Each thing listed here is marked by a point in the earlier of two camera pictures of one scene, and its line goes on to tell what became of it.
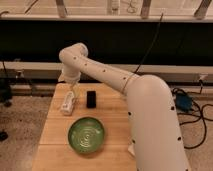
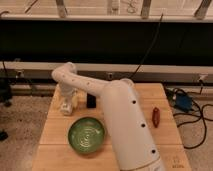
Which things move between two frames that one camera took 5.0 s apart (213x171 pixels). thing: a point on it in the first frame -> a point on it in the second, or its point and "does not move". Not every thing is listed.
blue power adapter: [183, 102] does not move
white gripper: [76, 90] -> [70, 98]
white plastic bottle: [68, 104] does not move
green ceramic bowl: [86, 135] does not move
